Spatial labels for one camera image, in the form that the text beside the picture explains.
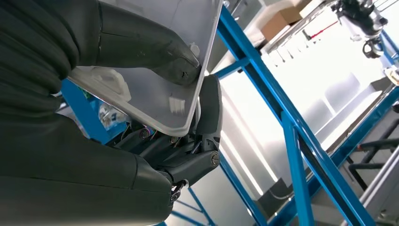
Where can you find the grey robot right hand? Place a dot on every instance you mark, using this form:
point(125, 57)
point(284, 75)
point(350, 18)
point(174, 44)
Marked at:
point(62, 174)

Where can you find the cardboard box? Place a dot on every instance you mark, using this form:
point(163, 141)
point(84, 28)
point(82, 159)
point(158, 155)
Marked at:
point(280, 18)

